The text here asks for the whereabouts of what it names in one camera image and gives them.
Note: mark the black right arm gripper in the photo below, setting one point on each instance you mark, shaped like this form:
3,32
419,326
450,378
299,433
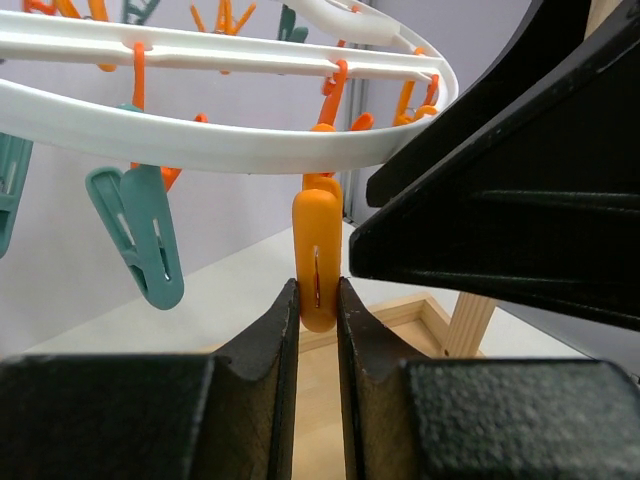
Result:
540,206

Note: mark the metal wall rail right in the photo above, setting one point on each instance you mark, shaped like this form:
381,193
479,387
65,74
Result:
356,102

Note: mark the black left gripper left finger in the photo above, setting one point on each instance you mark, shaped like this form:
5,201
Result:
228,414

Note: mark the teal clothespin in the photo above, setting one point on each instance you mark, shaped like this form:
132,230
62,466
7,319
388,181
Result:
134,209
15,159

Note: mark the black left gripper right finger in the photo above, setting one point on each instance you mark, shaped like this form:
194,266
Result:
408,416

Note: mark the white round clip hanger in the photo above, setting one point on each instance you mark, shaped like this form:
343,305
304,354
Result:
377,47

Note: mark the orange clothespin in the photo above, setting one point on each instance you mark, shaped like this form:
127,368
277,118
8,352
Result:
317,230

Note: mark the wooden hanger stand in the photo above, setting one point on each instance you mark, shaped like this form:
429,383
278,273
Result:
525,189

